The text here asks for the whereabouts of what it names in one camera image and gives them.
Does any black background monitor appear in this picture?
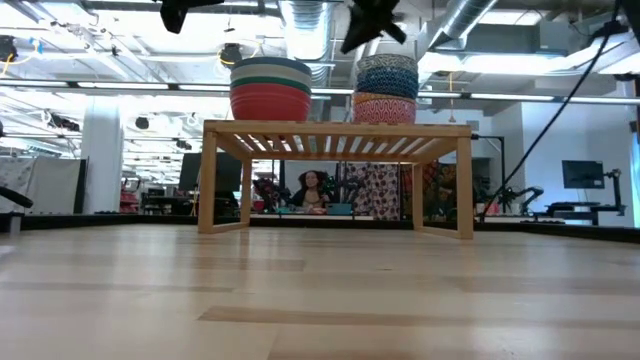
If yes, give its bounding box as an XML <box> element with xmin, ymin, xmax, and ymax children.
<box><xmin>561</xmin><ymin>159</ymin><xmax>606</xmax><ymax>190</ymax></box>

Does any ceiling strip light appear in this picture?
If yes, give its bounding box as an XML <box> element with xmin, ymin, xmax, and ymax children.
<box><xmin>469</xmin><ymin>92</ymin><xmax>640</xmax><ymax>106</ymax></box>
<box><xmin>0</xmin><ymin>78</ymin><xmax>69</xmax><ymax>88</ymax></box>
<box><xmin>77</xmin><ymin>81</ymin><xmax>170</xmax><ymax>91</ymax></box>

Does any ribbed silver duct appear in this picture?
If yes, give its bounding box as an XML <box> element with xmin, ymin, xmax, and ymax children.
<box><xmin>277</xmin><ymin>0</ymin><xmax>333</xmax><ymax>89</ymax></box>

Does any blue patterned bowl yellow inside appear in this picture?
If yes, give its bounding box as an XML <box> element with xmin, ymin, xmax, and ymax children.
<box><xmin>354</xmin><ymin>66</ymin><xmax>420</xmax><ymax>101</ymax></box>

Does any black metal stand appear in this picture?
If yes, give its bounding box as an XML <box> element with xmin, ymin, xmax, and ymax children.
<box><xmin>472</xmin><ymin>133</ymin><xmax>506</xmax><ymax>201</ymax></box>

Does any large black screen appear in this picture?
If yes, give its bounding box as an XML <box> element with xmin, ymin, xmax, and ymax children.
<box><xmin>178</xmin><ymin>152</ymin><xmax>243</xmax><ymax>194</ymax></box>

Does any plain teal bowl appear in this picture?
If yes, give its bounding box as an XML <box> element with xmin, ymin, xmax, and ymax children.
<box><xmin>229</xmin><ymin>74</ymin><xmax>313</xmax><ymax>96</ymax></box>

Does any wooden slatted shelf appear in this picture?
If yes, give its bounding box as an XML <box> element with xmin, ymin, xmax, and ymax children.
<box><xmin>196</xmin><ymin>118</ymin><xmax>475</xmax><ymax>241</ymax></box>

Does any plain white bowl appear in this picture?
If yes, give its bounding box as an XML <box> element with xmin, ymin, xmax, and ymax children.
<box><xmin>230</xmin><ymin>63</ymin><xmax>313</xmax><ymax>84</ymax></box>

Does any yellow hanging cord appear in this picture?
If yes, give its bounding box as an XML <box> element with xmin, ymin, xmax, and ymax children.
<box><xmin>446</xmin><ymin>72</ymin><xmax>458</xmax><ymax>124</ymax></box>

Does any black ceiling dome camera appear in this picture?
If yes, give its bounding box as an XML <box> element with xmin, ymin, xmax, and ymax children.
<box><xmin>218</xmin><ymin>42</ymin><xmax>245</xmax><ymax>69</ymax></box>

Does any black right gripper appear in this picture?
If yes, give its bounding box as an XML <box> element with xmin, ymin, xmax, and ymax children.
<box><xmin>341</xmin><ymin>0</ymin><xmax>407</xmax><ymax>55</ymax></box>

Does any white column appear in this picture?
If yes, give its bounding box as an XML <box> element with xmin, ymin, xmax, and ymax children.
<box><xmin>81</xmin><ymin>107</ymin><xmax>125</xmax><ymax>215</ymax></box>

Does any red cart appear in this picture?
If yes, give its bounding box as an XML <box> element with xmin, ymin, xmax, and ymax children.
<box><xmin>119</xmin><ymin>177</ymin><xmax>142</xmax><ymax>214</ymax></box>

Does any orange patterned bowl blue inside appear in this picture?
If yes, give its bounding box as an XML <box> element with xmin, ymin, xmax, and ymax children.
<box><xmin>352</xmin><ymin>91</ymin><xmax>418</xmax><ymax>107</ymax></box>

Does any plain red bowl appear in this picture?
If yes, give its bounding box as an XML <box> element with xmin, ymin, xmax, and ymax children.
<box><xmin>229</xmin><ymin>82</ymin><xmax>313</xmax><ymax>122</ymax></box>

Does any grey rectangular duct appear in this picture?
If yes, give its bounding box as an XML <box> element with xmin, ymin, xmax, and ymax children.
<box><xmin>467</xmin><ymin>22</ymin><xmax>571</xmax><ymax>56</ymax></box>

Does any pink wavy bowl dark inside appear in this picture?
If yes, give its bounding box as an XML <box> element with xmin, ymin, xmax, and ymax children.
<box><xmin>352</xmin><ymin>98</ymin><xmax>418</xmax><ymax>126</ymax></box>

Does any black background desk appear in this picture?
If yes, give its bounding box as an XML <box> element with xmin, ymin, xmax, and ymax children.
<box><xmin>532</xmin><ymin>201</ymin><xmax>629</xmax><ymax>226</ymax></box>

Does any black ceiling box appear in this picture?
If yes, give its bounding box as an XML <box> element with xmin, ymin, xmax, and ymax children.
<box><xmin>0</xmin><ymin>35</ymin><xmax>19</xmax><ymax>64</ymax></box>

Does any white partition panel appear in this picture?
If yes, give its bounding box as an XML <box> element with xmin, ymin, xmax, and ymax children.
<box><xmin>0</xmin><ymin>157</ymin><xmax>89</xmax><ymax>215</ymax></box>

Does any dotted white cloth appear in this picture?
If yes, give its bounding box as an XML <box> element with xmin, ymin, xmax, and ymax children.
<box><xmin>344</xmin><ymin>162</ymin><xmax>401</xmax><ymax>221</ymax></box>

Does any black table edge rail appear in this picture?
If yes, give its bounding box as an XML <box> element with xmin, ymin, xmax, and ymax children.
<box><xmin>0</xmin><ymin>212</ymin><xmax>640</xmax><ymax>245</ymax></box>

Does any dark colourful cloth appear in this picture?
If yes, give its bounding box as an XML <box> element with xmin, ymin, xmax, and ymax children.
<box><xmin>399</xmin><ymin>162</ymin><xmax>459</xmax><ymax>219</ymax></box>

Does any person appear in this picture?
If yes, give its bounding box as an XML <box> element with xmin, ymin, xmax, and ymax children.
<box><xmin>288</xmin><ymin>169</ymin><xmax>332</xmax><ymax>215</ymax></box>

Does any smooth silver duct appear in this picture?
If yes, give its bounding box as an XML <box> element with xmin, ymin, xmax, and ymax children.
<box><xmin>402</xmin><ymin>0</ymin><xmax>501</xmax><ymax>94</ymax></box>

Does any plain blue bowl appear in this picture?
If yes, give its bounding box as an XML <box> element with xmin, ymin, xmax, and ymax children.
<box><xmin>230</xmin><ymin>56</ymin><xmax>312</xmax><ymax>77</ymax></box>

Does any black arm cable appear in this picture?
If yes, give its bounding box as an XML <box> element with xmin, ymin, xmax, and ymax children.
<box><xmin>478</xmin><ymin>0</ymin><xmax>624</xmax><ymax>222</ymax></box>

